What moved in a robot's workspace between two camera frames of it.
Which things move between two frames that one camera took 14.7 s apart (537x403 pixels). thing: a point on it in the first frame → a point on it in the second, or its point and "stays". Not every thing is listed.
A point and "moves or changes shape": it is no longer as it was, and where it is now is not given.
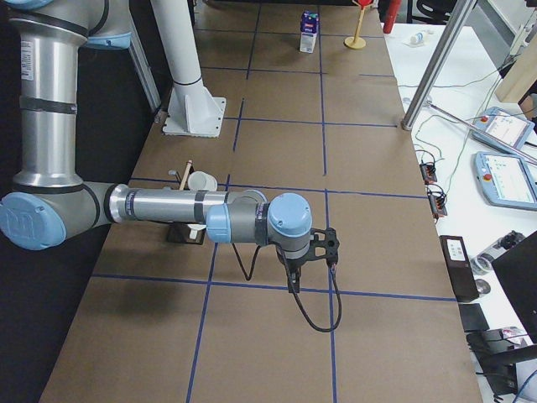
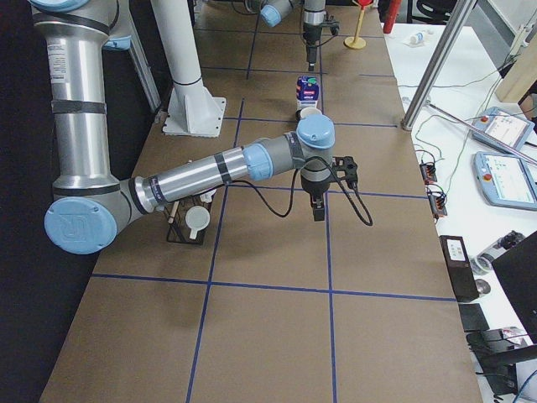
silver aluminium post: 443,51 stays
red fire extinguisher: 392,13 stays
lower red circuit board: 436,199 stays
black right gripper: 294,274 → 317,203
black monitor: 517,269 stays
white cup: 200,180 moves or changes shape
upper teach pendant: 504,126 stays
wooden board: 519,75 stays
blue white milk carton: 309,30 moves or changes shape
